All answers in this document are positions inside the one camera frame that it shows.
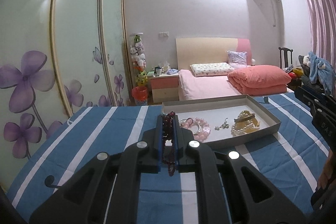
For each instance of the white pipe duct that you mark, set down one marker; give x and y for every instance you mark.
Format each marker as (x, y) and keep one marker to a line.
(277, 11)

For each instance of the pink curtain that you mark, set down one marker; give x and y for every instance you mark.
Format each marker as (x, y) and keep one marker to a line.
(319, 16)

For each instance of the blue white striped blanket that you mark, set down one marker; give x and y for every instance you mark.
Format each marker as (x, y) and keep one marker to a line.
(92, 140)

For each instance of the red yellow balls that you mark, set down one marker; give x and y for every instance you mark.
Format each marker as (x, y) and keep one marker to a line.
(294, 74)

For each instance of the gold bangle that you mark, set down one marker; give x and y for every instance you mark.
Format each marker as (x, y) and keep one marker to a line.
(244, 118)

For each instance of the blue plush toy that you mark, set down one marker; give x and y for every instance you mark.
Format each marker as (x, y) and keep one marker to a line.
(316, 69)

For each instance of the red trash bin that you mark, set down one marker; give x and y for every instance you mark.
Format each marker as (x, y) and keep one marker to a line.
(139, 95)

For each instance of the yellow ornament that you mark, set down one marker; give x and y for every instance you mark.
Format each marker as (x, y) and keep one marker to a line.
(256, 127)

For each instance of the pink bed sheet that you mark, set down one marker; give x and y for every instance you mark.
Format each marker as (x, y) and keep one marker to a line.
(202, 86)

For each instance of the green box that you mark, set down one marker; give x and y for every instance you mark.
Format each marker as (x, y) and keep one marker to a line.
(151, 73)

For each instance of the pink beige nightstand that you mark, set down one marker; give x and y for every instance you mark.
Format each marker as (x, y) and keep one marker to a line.
(162, 87)

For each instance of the beige pink headboard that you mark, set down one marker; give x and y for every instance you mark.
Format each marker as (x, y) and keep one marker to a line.
(202, 50)

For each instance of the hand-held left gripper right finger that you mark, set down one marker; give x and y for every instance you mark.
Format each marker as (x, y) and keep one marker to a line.
(176, 145)

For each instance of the white wall socket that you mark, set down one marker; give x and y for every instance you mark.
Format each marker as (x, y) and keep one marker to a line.
(163, 34)

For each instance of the dark wooden chair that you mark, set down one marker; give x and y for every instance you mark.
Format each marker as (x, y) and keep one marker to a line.
(285, 56)

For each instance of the silver earrings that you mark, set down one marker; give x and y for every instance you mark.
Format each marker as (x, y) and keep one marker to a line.
(221, 125)

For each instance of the small white lamp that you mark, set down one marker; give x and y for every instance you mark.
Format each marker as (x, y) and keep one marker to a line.
(253, 61)

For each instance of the plush toy tube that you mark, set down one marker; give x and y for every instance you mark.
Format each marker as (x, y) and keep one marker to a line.
(138, 58)

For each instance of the white patterned pillow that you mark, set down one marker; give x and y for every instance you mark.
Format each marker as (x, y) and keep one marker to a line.
(210, 69)

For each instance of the person's right hand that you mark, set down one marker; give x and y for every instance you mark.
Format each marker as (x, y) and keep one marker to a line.
(328, 171)

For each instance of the floral sliding door wardrobe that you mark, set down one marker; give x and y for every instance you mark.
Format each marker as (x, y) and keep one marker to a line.
(78, 43)

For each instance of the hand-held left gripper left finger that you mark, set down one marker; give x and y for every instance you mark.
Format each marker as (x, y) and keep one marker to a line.
(159, 145)

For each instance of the folded coral quilt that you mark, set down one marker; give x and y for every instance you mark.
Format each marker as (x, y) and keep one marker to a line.
(260, 79)

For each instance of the lavender pillow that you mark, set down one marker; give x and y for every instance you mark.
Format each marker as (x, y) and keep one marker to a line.
(237, 58)

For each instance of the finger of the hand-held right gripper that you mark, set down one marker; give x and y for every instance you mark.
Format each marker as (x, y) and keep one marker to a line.
(307, 95)

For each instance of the grey cardboard tray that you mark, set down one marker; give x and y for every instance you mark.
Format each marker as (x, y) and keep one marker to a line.
(225, 111)

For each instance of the light blue cloth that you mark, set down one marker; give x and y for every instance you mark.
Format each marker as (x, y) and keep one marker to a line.
(172, 71)

